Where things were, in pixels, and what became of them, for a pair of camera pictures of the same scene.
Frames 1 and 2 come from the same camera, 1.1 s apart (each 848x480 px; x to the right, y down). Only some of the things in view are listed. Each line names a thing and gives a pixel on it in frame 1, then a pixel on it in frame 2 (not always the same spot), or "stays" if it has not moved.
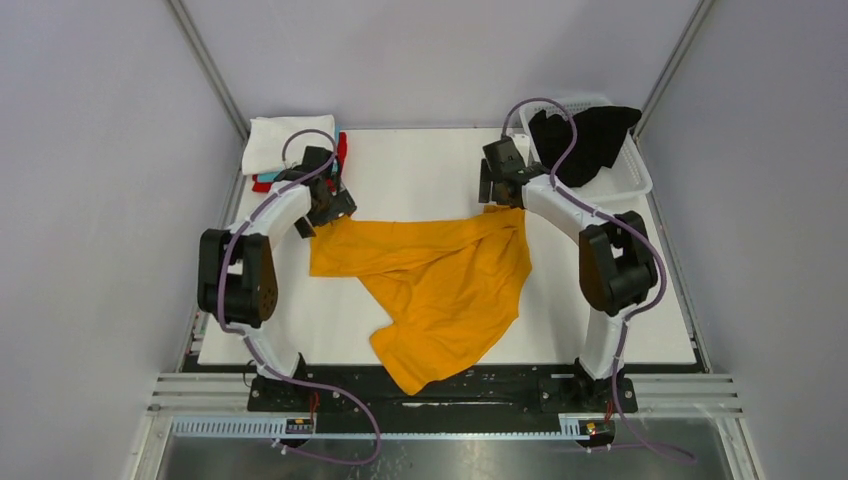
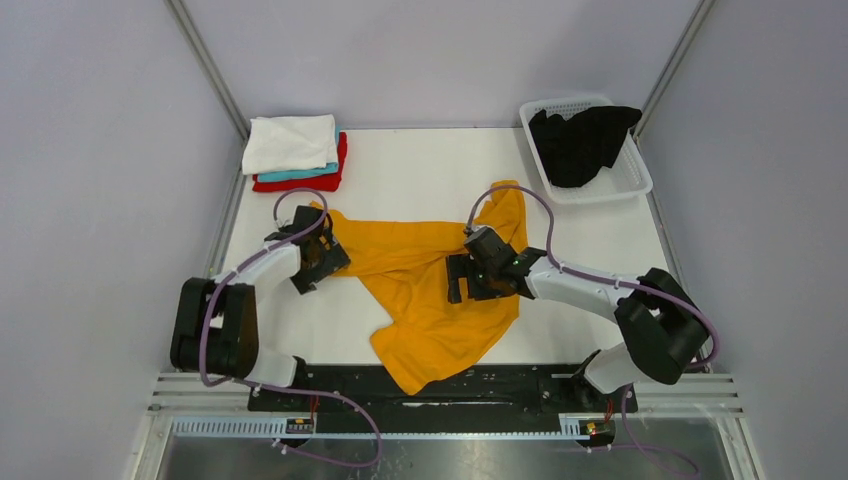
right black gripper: [497, 190] → [460, 278]
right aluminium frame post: [681, 46] stays
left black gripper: [340, 205] → [333, 260]
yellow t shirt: [454, 287] stays
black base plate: [510, 390] stays
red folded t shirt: [262, 186] stays
